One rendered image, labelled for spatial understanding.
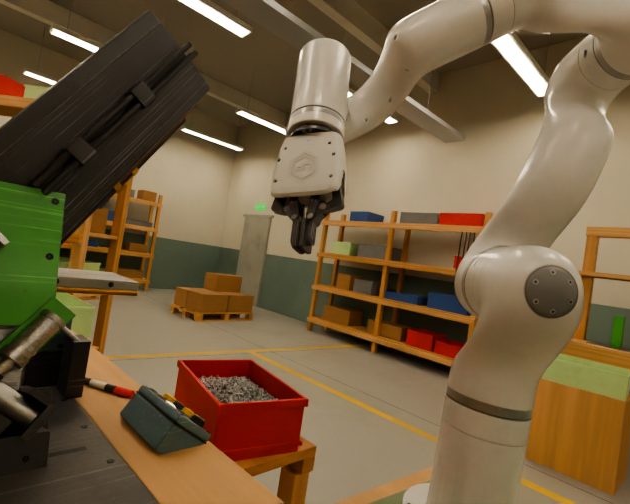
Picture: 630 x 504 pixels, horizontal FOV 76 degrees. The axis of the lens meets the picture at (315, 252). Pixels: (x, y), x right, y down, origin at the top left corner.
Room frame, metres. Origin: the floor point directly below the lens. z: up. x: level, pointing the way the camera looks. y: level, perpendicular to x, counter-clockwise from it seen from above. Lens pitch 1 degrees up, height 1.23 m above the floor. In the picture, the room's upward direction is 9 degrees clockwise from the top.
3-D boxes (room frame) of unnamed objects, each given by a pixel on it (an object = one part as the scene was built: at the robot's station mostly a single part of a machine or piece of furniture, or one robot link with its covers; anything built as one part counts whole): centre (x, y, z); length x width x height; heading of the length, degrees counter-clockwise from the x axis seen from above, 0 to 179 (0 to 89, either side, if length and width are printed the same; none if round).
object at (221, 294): (7.16, 1.63, 0.37); 1.20 x 0.80 x 0.74; 141
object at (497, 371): (0.58, -0.29, 1.17); 0.19 x 0.12 x 0.24; 178
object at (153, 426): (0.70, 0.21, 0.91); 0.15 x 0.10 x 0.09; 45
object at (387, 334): (6.31, -1.26, 1.10); 3.01 x 0.55 x 2.20; 43
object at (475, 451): (0.61, -0.29, 0.96); 0.19 x 0.19 x 0.18
